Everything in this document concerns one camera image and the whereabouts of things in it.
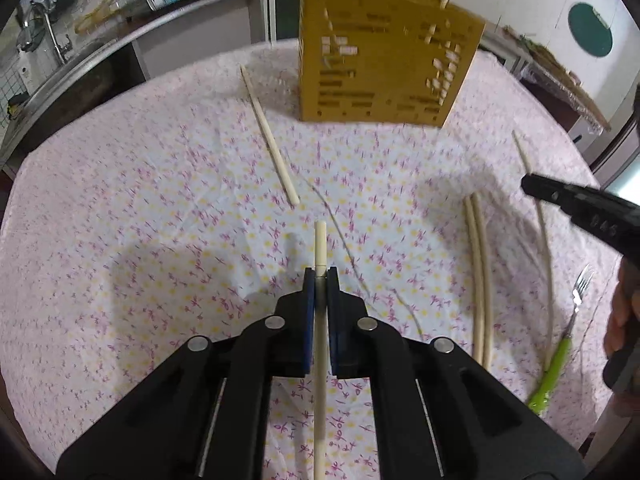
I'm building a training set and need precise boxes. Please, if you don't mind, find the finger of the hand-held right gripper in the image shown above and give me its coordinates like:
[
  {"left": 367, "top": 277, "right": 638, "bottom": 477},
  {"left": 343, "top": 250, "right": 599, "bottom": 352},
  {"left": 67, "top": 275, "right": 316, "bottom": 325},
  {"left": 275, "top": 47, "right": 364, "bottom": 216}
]
[{"left": 520, "top": 172, "right": 577, "bottom": 222}]

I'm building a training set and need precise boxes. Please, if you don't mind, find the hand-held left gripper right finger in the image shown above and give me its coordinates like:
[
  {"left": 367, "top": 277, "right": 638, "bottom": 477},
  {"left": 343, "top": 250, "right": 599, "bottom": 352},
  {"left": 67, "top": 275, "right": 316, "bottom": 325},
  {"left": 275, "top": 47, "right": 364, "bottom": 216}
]
[{"left": 324, "top": 267, "right": 586, "bottom": 480}]

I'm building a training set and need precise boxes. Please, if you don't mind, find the kitchen counter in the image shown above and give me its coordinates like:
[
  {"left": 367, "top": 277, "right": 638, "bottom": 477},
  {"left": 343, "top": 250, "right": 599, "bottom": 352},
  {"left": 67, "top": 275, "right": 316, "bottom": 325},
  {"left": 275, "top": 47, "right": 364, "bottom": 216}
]
[{"left": 0, "top": 0, "right": 302, "bottom": 177}]

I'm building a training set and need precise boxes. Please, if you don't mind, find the round green cutting board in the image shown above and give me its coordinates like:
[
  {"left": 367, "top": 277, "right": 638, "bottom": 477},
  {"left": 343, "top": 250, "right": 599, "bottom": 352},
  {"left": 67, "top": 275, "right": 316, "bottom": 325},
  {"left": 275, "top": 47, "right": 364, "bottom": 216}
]
[{"left": 568, "top": 2, "right": 614, "bottom": 59}]

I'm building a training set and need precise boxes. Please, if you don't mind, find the green-handled metal fork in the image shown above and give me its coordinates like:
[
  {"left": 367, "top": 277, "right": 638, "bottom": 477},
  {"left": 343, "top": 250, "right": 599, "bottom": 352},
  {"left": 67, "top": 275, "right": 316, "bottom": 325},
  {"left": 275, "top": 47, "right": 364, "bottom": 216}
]
[{"left": 527, "top": 264, "right": 595, "bottom": 415}]

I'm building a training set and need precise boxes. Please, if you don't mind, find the yellow slotted utensil holder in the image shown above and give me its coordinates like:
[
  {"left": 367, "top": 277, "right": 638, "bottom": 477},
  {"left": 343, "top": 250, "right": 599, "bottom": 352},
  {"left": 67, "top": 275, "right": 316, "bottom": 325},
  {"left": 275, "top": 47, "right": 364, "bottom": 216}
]
[{"left": 298, "top": 0, "right": 487, "bottom": 129}]

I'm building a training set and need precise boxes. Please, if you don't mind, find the floral tablecloth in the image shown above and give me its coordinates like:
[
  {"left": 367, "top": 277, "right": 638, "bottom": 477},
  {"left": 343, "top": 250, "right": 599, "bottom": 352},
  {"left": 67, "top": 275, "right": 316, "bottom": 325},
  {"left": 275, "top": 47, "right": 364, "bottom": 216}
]
[{"left": 0, "top": 40, "right": 626, "bottom": 480}]

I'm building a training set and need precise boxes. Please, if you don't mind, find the steel sink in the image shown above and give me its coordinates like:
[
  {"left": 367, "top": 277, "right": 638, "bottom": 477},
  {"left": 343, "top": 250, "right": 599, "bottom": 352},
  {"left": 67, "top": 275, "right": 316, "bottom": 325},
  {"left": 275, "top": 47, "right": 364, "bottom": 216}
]
[{"left": 0, "top": 40, "right": 123, "bottom": 162}]

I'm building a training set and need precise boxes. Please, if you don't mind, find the person's right hand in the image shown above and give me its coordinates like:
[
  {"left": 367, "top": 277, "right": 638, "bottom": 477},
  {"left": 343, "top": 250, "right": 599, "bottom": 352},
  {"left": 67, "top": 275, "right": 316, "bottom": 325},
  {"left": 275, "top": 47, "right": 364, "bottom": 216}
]
[{"left": 604, "top": 260, "right": 640, "bottom": 357}]

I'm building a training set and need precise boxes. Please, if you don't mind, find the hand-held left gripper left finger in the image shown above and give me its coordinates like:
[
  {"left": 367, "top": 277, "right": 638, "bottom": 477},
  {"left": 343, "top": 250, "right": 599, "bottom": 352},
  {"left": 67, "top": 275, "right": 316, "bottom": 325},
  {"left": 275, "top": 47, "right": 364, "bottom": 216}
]
[{"left": 57, "top": 267, "right": 317, "bottom": 480}]

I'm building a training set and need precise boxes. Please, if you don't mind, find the white soap bottle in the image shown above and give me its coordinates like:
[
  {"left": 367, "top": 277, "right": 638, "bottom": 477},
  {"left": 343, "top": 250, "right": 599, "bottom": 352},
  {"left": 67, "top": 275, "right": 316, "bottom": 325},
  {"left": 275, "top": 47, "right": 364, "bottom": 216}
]
[{"left": 17, "top": 46, "right": 42, "bottom": 97}]

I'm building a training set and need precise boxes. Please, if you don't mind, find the chrome faucet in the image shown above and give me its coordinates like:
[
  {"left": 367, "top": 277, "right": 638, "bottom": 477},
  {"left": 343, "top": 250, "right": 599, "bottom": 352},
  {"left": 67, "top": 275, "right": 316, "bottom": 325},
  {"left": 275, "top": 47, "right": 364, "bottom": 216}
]
[{"left": 17, "top": 2, "right": 77, "bottom": 67}]

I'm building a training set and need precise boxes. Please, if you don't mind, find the yellow hose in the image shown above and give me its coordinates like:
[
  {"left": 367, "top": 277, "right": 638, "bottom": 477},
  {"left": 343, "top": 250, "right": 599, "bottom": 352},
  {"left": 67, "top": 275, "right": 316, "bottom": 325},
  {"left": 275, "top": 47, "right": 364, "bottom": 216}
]
[{"left": 74, "top": 0, "right": 127, "bottom": 37}]

